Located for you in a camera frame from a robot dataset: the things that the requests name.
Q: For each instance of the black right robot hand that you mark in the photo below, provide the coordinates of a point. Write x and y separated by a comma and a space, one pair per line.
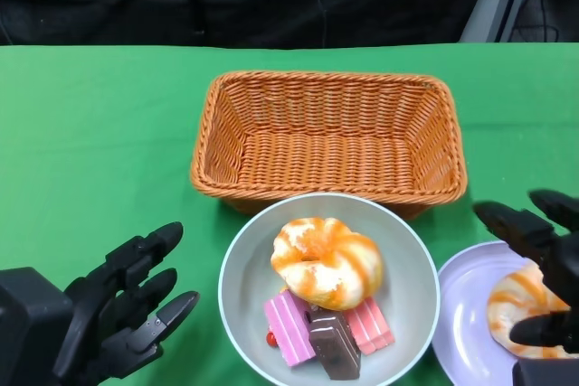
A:
561, 259

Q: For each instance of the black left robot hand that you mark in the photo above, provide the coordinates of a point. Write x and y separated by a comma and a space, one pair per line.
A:
104, 313

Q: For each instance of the twisted orange glazed bread roll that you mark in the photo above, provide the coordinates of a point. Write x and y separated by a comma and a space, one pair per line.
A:
515, 300

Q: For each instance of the pale grey-green ceramic bowl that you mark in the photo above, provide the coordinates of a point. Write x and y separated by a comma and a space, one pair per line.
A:
407, 268

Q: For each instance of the magenta pink layered cake slice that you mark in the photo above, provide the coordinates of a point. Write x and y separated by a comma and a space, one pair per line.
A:
289, 327

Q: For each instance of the salmon pink layered cake slice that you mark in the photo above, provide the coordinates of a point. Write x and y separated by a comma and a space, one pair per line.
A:
371, 327

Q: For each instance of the chocolate brown layered cake slice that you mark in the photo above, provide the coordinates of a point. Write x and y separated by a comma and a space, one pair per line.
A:
335, 345

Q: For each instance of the lavender plate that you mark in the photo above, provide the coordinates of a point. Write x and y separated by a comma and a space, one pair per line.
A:
466, 295

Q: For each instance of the orange wicker basket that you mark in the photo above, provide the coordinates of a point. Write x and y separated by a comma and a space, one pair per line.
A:
325, 155

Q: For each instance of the small red berry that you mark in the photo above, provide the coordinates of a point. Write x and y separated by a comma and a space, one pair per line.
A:
271, 338

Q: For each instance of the green tablecloth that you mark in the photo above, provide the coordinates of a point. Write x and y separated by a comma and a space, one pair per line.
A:
90, 110

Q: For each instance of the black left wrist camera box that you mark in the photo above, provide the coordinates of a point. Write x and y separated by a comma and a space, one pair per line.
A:
27, 327

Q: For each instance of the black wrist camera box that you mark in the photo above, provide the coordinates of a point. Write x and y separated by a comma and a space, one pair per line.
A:
547, 372
27, 327

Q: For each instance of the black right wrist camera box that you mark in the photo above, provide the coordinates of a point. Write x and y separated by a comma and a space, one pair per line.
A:
547, 372

